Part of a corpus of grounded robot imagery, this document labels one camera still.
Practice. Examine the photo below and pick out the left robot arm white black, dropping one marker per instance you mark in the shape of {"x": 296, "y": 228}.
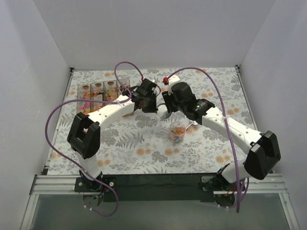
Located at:
{"x": 85, "y": 132}

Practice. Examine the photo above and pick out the clear glass jar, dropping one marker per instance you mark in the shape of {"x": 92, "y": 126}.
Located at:
{"x": 177, "y": 131}

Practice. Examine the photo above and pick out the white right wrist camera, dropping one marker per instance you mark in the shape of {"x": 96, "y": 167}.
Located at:
{"x": 171, "y": 81}

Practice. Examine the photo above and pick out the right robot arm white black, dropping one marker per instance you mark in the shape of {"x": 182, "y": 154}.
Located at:
{"x": 262, "y": 149}

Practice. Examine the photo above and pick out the round metal jar lid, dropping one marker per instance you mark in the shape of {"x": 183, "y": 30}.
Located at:
{"x": 162, "y": 111}

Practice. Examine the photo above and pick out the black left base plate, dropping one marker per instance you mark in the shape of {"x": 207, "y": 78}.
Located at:
{"x": 96, "y": 185}

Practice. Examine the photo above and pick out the aluminium frame rail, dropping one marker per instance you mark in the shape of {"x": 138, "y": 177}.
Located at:
{"x": 156, "y": 202}

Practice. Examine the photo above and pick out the metal candy scoop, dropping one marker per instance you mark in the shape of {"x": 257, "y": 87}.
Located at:
{"x": 192, "y": 123}

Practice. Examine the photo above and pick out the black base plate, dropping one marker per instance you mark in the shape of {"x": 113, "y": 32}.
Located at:
{"x": 224, "y": 193}
{"x": 96, "y": 185}

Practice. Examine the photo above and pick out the clear compartment candy box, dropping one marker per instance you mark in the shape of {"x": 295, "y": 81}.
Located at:
{"x": 98, "y": 91}

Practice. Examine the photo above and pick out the floral table mat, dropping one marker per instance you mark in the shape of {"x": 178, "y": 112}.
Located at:
{"x": 140, "y": 143}

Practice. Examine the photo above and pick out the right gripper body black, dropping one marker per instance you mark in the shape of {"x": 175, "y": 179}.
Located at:
{"x": 166, "y": 101}

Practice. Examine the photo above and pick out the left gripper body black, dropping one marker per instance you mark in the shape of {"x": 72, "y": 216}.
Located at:
{"x": 148, "y": 105}

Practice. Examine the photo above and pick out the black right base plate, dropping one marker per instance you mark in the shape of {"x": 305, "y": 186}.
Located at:
{"x": 224, "y": 193}

